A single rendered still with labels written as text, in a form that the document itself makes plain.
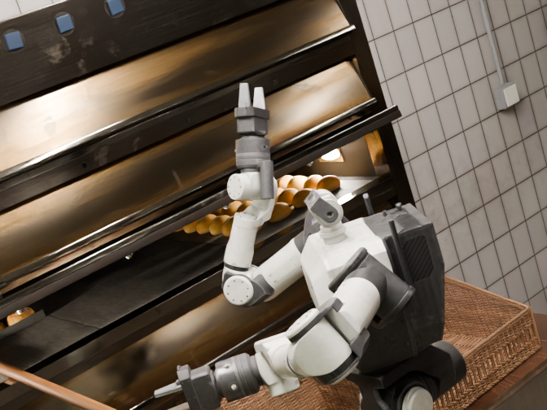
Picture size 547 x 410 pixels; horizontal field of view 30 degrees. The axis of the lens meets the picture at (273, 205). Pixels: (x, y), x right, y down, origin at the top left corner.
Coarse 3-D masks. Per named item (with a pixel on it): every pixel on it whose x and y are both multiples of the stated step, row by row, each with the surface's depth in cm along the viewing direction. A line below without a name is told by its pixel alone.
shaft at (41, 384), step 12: (0, 372) 287; (12, 372) 279; (24, 372) 275; (36, 384) 266; (48, 384) 261; (60, 396) 253; (72, 396) 248; (84, 396) 246; (84, 408) 243; (96, 408) 237; (108, 408) 234
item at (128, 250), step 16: (368, 128) 333; (336, 144) 325; (304, 160) 318; (208, 208) 297; (176, 224) 291; (144, 240) 284; (112, 256) 279; (80, 272) 273; (48, 288) 268; (16, 304) 263
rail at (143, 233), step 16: (384, 112) 338; (352, 128) 330; (320, 144) 322; (288, 160) 314; (224, 192) 301; (192, 208) 294; (160, 224) 288; (128, 240) 282; (96, 256) 276; (64, 272) 271; (32, 288) 266; (0, 304) 261
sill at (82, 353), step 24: (360, 192) 352; (264, 240) 333; (288, 240) 333; (192, 288) 311; (144, 312) 302; (96, 336) 294; (120, 336) 297; (48, 360) 287; (72, 360) 288; (0, 384) 281; (24, 384) 280
